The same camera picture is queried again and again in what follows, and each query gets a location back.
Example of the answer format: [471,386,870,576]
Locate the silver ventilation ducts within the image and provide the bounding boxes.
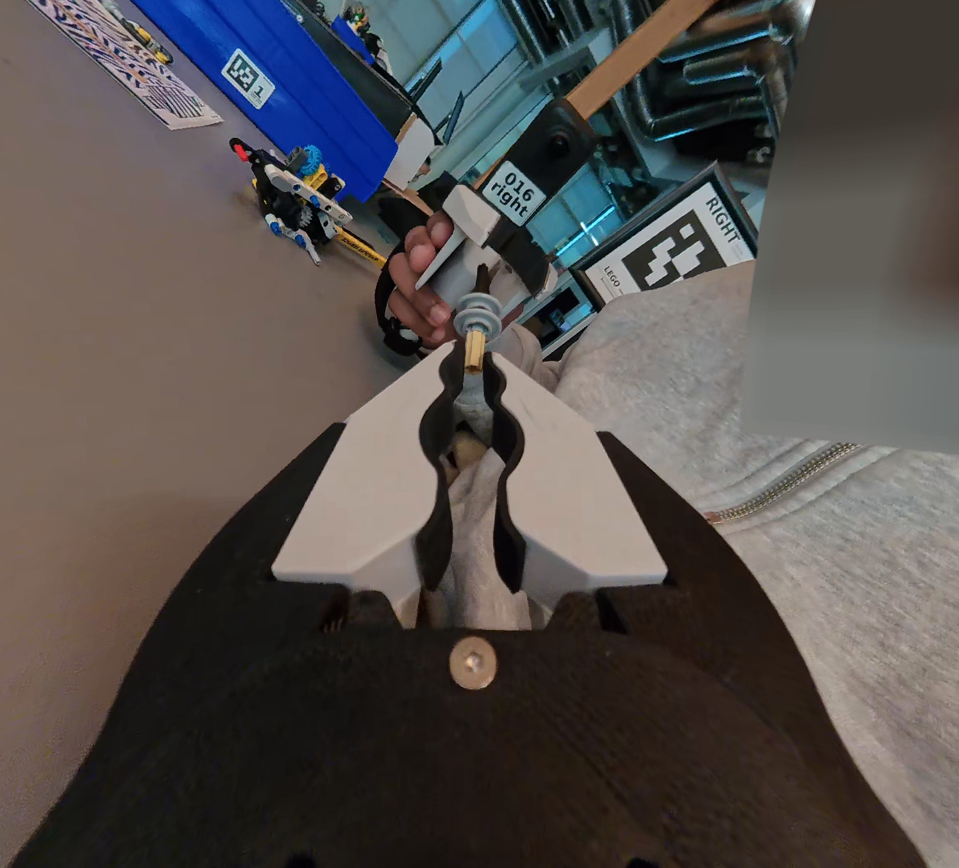
[465,0,833,165]

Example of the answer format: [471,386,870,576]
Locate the person's right hand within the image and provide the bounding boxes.
[388,218,458,352]

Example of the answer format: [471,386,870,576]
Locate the colourful toy figure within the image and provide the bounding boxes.
[333,2,383,56]

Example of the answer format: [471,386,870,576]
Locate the partly built lego model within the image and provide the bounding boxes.
[228,137,353,266]

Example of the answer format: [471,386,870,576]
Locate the framed black white marker sign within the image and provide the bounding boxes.
[569,162,759,307]

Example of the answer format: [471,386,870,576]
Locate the blue plastic bin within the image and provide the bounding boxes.
[86,0,398,204]

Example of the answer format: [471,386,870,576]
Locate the yellow printed lego beam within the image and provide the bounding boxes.
[333,227,387,270]

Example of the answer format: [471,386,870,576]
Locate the grey zip sweatshirt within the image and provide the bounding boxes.
[442,389,959,868]

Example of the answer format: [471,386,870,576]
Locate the printed sticker sheet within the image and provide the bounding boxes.
[0,0,224,131]

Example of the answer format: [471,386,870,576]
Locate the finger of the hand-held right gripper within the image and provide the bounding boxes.
[438,239,561,330]
[414,183,503,292]

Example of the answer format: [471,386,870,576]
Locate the wooden ceiling beam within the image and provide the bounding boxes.
[565,0,758,120]

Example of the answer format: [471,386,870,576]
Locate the small yellow lego assembly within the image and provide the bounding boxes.
[93,0,175,65]

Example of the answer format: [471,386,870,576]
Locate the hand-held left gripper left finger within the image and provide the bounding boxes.
[271,344,458,631]

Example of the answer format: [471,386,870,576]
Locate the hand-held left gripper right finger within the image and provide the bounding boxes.
[483,351,668,631]

